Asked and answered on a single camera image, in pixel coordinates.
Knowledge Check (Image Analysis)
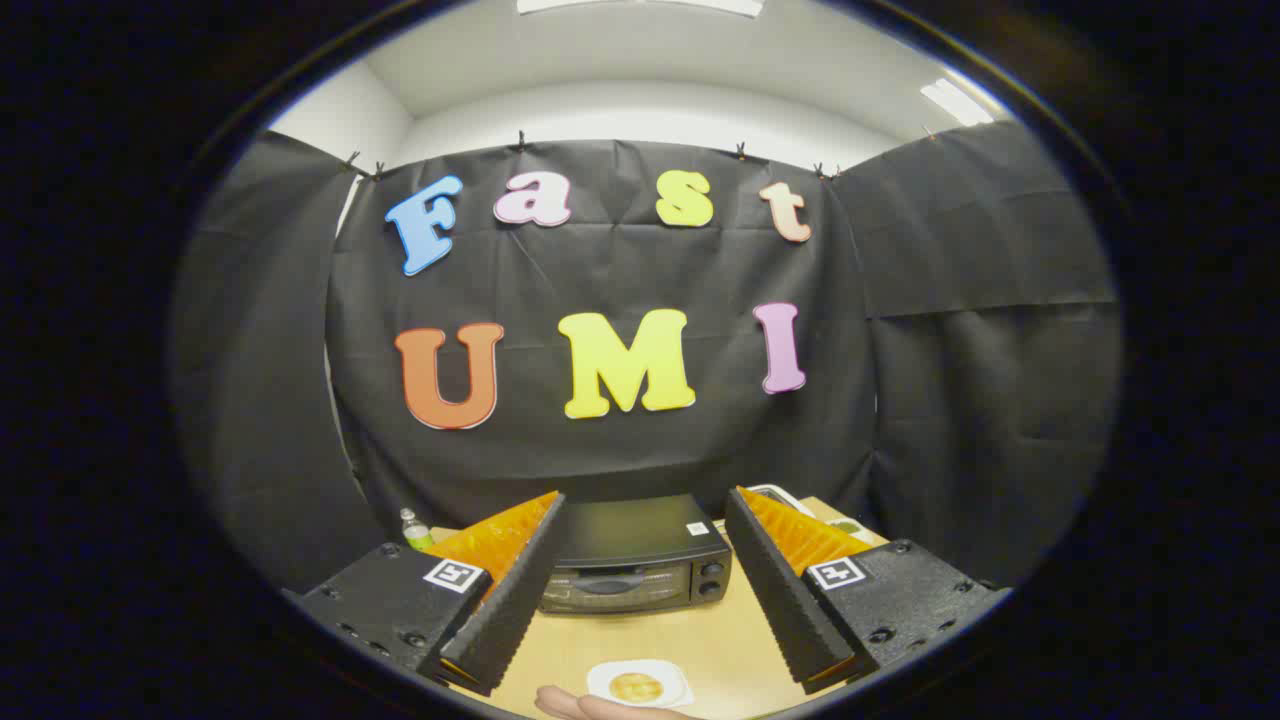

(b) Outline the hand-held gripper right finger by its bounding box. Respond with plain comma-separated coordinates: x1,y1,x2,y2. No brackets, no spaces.
724,486,1011,696

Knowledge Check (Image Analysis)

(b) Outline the white square plate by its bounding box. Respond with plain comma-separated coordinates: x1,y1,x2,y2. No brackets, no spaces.
586,660,695,709

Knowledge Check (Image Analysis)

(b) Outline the long ceiling light panel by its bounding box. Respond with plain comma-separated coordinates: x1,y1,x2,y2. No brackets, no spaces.
517,0,766,18

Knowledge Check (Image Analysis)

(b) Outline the white pop-up toaster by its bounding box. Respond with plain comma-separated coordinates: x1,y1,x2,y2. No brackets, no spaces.
748,484,816,519

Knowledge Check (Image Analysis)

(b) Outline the black toaster oven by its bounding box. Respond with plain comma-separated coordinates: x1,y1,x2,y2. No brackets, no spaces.
538,494,734,615

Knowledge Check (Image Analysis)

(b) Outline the short ceiling light panel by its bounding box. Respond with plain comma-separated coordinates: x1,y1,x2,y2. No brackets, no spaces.
920,78,996,127

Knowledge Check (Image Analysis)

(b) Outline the black backdrop cloth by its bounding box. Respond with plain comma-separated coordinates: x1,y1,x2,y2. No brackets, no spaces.
170,120,1123,591

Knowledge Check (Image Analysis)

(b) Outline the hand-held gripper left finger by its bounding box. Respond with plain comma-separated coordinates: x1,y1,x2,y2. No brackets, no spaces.
283,490,567,698

